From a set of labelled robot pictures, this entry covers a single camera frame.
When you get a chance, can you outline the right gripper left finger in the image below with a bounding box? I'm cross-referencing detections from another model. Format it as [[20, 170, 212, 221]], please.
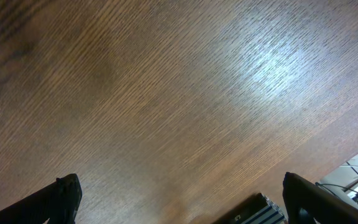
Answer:
[[0, 174, 82, 224]]

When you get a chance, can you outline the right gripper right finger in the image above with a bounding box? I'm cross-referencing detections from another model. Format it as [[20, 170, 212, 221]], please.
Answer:
[[283, 172, 358, 224]]

